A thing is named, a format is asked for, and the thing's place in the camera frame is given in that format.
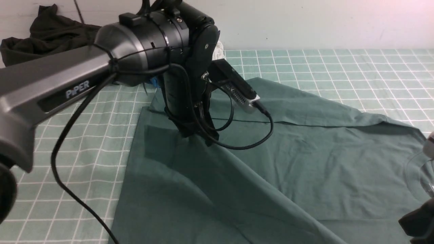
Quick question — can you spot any green long sleeve shirt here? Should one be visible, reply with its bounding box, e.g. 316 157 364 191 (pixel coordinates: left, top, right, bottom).
112 78 433 244

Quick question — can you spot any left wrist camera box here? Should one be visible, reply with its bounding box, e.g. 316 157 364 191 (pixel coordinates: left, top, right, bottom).
208 59 260 113

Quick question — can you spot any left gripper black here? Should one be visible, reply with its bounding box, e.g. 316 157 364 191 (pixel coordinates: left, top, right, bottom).
161 64 219 147

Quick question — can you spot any white crumpled garment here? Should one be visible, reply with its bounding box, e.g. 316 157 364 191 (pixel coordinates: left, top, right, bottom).
212 41 226 61

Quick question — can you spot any dark olive crumpled garment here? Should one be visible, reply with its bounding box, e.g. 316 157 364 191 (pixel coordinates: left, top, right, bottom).
0 4 101 67

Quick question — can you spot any green checkered tablecloth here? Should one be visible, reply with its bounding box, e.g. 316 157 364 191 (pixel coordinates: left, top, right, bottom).
0 49 434 244

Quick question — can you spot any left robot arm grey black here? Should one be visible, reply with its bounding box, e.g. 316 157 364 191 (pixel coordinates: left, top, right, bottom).
1 0 220 221

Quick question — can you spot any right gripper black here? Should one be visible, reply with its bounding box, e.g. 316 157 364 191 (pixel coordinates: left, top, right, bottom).
398 198 434 244

